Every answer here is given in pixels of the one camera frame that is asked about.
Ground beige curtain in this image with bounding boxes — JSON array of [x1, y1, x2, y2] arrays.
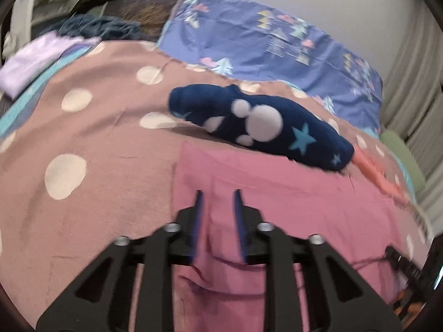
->
[[381, 14, 443, 222]]

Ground dark blue knitted cloth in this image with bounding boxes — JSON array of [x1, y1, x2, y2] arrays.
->
[[43, 14, 143, 41]]

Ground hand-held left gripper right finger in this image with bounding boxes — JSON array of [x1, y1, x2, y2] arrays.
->
[[232, 190, 404, 332]]

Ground coral folded garment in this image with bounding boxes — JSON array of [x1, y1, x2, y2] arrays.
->
[[353, 147, 411, 205]]

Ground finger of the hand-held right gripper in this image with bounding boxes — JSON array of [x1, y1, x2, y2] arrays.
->
[[385, 247, 426, 286]]

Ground green pillow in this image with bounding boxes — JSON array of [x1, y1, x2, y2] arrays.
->
[[381, 129, 426, 194]]

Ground polka dot brown blanket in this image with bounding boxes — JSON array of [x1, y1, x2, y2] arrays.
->
[[0, 40, 430, 332]]

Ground blue tree print quilt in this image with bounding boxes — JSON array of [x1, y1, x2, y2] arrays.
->
[[156, 0, 383, 135]]

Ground teal bed sheet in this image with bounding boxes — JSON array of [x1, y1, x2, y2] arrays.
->
[[0, 43, 82, 139]]

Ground brown patterned pillow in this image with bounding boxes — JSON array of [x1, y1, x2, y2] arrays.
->
[[104, 0, 181, 44]]

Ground white shelf cabinet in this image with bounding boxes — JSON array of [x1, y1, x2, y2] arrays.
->
[[19, 0, 75, 38]]

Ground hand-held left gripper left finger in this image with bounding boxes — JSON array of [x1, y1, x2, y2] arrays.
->
[[36, 190, 208, 332]]

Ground lavender folded cloth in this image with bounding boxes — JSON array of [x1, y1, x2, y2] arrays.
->
[[0, 30, 101, 98]]

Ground pink pants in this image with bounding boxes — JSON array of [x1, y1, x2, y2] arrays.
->
[[133, 142, 421, 332]]

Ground navy star print garment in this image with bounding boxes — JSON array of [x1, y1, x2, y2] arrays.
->
[[168, 84, 355, 172]]

